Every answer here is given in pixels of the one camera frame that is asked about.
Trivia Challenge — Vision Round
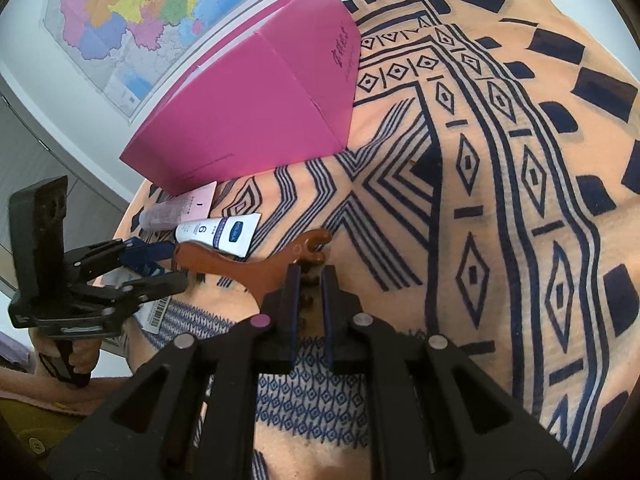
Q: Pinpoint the pink tube white cap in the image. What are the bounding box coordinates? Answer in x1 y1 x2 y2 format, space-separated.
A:
139 182 217 232

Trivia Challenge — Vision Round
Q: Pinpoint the white blue ointment tube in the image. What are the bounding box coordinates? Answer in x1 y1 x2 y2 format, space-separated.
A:
175 214 262 258

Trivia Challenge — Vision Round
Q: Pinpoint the large teal white medicine box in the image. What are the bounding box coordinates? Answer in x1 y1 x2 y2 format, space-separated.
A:
96 268 171 358

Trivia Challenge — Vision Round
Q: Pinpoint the person's left hand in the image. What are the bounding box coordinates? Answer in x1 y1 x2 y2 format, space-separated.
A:
28 327 102 375

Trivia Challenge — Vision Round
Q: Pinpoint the grey door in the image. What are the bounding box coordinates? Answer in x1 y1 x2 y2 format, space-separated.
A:
1 81 128 296

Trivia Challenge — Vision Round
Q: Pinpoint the pink cardboard box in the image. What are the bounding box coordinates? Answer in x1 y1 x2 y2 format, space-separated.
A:
120 0 360 195

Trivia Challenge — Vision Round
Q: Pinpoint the orange patterned blanket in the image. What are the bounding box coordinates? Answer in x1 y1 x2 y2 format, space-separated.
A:
112 0 640 480

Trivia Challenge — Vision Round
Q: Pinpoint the colourful wall map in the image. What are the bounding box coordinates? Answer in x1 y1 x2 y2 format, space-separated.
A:
42 0 258 122

